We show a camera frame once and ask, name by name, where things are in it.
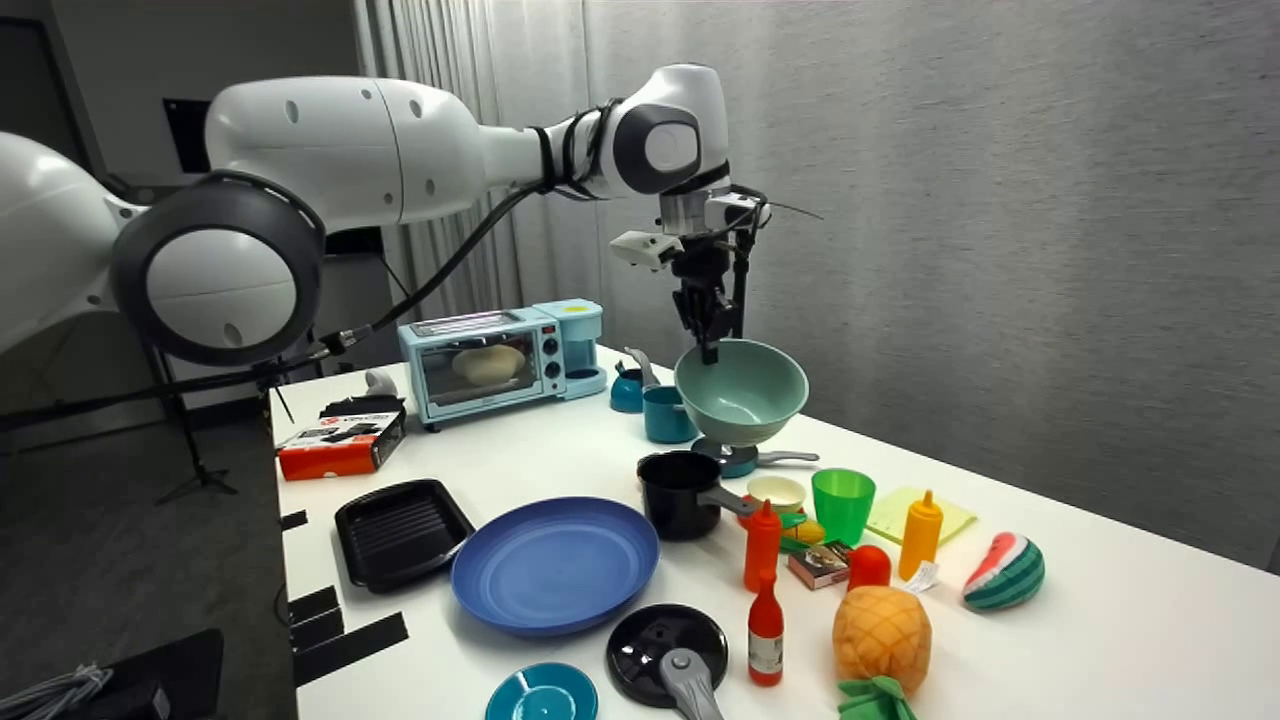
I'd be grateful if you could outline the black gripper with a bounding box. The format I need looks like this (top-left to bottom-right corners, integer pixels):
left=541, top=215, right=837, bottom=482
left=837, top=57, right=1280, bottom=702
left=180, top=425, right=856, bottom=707
left=668, top=232, right=752, bottom=369

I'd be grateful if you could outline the pale green bowl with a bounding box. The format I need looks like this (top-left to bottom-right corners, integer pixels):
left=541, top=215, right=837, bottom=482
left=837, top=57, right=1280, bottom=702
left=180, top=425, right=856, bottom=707
left=671, top=335, right=811, bottom=452

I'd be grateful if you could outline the teal toy pot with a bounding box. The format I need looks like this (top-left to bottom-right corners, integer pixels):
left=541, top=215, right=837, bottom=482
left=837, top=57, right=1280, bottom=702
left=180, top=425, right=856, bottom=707
left=639, top=380, right=701, bottom=449

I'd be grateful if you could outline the teal toy kettle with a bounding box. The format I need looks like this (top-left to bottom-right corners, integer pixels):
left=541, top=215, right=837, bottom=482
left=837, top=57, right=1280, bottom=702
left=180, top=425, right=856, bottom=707
left=608, top=347, right=665, bottom=415

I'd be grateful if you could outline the small teal frying pan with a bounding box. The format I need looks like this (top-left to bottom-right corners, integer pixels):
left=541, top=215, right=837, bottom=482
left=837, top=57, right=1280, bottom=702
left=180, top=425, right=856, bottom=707
left=692, top=434, right=823, bottom=478

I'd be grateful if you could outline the black toy pot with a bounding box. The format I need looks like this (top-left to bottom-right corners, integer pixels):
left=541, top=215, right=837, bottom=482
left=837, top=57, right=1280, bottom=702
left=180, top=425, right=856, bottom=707
left=633, top=449, right=764, bottom=544

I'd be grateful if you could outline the green plastic cup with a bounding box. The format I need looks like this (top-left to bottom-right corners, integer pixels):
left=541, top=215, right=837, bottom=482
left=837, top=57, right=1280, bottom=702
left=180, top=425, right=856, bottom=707
left=808, top=465, right=882, bottom=553

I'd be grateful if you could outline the yellow toy food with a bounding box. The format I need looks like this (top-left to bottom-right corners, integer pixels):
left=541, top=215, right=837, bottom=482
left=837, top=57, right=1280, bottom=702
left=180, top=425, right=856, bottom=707
left=776, top=516, right=827, bottom=553

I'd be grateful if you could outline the red ketchup bottle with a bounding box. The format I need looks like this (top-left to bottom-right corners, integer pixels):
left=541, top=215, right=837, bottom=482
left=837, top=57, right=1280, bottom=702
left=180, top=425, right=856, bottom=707
left=740, top=497, right=787, bottom=595

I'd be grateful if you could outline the light blue toy oven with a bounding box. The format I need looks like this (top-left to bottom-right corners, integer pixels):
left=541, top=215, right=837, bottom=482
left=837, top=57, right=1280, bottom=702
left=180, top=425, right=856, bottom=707
left=398, top=295, right=612, bottom=433

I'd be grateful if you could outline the small toy food box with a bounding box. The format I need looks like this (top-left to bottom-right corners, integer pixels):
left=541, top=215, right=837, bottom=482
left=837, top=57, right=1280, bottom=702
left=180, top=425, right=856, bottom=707
left=785, top=544, right=852, bottom=595

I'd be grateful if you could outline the red toy tomato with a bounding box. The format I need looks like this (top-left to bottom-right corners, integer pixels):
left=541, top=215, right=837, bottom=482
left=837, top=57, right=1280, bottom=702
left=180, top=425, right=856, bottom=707
left=844, top=539, right=896, bottom=590

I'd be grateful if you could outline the yellow mustard bottle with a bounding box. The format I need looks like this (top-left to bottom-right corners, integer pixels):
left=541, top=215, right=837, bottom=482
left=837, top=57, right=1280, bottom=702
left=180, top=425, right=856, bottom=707
left=896, top=486, right=948, bottom=583

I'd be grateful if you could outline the large blue plate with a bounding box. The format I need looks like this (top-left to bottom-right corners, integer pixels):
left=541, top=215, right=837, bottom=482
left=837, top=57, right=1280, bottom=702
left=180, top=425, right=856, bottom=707
left=448, top=491, right=665, bottom=641

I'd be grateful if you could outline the yellow green pad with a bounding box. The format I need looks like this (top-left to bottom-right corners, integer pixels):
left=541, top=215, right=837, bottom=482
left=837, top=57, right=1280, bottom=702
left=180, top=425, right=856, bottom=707
left=863, top=478, right=979, bottom=553

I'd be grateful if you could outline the small red sauce bottle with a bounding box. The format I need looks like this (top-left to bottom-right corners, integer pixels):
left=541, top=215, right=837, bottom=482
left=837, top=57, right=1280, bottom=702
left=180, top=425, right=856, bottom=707
left=744, top=579, right=787, bottom=693

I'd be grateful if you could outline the orange toy pineapple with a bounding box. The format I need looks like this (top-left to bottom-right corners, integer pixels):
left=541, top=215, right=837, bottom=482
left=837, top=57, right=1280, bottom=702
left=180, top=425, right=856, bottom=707
left=834, top=583, right=936, bottom=696

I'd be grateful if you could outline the toy watermelon slice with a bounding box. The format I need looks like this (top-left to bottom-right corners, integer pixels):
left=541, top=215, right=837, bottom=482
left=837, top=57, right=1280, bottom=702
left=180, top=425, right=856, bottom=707
left=960, top=529, right=1049, bottom=616

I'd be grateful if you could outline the black ridged tray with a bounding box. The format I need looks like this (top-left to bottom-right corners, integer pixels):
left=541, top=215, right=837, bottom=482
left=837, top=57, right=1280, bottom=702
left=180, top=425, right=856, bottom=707
left=331, top=477, right=480, bottom=595

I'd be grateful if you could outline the grey curtain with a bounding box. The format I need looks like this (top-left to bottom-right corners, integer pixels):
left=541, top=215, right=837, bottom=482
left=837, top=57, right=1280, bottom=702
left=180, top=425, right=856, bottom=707
left=353, top=0, right=606, bottom=324

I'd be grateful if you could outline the red cardboard box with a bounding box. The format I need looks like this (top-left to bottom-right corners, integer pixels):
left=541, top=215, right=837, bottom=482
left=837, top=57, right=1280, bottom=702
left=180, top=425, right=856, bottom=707
left=277, top=402, right=414, bottom=482

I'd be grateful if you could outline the small teal saucer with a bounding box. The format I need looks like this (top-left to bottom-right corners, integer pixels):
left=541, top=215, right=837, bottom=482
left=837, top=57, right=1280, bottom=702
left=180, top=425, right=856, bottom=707
left=480, top=661, right=606, bottom=720

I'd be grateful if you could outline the black floor stand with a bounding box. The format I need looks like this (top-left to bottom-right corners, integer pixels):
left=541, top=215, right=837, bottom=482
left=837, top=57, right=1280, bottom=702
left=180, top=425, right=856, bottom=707
left=134, top=340, right=239, bottom=506

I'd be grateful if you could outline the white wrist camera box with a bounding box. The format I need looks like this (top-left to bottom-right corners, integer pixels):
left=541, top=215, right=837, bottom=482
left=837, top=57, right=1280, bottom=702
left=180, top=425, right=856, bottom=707
left=608, top=225, right=692, bottom=270

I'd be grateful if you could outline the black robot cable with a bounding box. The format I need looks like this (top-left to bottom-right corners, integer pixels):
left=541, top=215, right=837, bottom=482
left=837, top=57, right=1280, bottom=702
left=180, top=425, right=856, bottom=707
left=315, top=100, right=633, bottom=360

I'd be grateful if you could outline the black pan grey handle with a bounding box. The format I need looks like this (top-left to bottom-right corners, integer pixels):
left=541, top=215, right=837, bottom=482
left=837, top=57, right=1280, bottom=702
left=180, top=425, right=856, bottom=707
left=606, top=599, right=733, bottom=720

